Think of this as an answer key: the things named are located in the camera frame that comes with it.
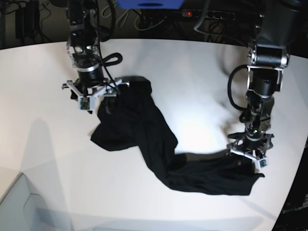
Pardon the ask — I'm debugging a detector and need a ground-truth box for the white power strip red switch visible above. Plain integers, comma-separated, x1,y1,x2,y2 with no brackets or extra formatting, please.
181,9,236,21

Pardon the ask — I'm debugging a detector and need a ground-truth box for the black device on floor left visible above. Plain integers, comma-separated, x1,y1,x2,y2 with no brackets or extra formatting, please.
15,0,39,39

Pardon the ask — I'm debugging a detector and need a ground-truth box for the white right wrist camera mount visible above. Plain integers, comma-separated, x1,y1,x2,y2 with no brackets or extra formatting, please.
62,77,130,114

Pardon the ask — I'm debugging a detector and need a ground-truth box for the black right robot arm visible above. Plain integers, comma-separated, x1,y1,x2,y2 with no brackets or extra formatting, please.
66,0,116,89

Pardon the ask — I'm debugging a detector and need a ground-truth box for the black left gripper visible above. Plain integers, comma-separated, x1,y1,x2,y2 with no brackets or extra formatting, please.
238,133,273,155

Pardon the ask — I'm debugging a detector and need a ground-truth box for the grey bin at table corner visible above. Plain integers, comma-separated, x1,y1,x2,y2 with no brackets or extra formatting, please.
0,173,72,231

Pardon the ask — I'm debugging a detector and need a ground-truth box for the black t-shirt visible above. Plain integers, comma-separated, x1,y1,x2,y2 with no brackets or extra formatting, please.
90,76,263,196

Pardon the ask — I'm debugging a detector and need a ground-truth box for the blue box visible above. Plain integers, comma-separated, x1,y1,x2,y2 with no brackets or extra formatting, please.
116,0,184,9

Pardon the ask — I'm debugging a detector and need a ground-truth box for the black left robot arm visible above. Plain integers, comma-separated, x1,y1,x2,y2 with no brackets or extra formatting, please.
227,0,308,157

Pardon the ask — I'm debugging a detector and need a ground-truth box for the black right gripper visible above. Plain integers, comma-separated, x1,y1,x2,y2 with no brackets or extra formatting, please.
76,64,104,88

